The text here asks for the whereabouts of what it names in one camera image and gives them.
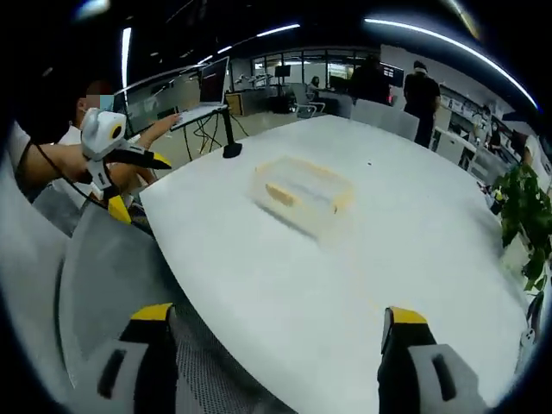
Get long ceiling light strip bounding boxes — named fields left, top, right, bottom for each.
left=363, top=16, right=541, bottom=111

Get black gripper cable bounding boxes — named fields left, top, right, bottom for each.
left=24, top=141, right=111, bottom=209

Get large desk monitor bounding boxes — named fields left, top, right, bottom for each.
left=124, top=68, right=204, bottom=135

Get clear plastic box lid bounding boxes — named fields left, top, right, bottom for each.
left=253, top=154, right=355, bottom=206

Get black stand base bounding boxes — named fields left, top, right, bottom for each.
left=221, top=107, right=244, bottom=160

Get grey mesh office chair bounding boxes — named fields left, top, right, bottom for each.
left=32, top=189, right=311, bottom=414

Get clear box with yellow buckles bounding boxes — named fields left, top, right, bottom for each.
left=251, top=154, right=355, bottom=242

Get white table chair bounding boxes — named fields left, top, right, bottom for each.
left=350, top=98, right=392, bottom=125
left=379, top=109, right=421, bottom=141

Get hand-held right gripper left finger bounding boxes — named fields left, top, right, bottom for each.
left=92, top=303, right=180, bottom=414

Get dark blue small tool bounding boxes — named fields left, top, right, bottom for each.
left=519, top=292, right=547, bottom=348

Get green potted plant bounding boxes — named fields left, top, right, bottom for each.
left=491, top=162, right=552, bottom=295

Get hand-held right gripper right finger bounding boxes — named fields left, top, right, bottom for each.
left=377, top=305, right=483, bottom=414

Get open silver laptop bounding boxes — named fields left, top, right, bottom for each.
left=169, top=55, right=232, bottom=131

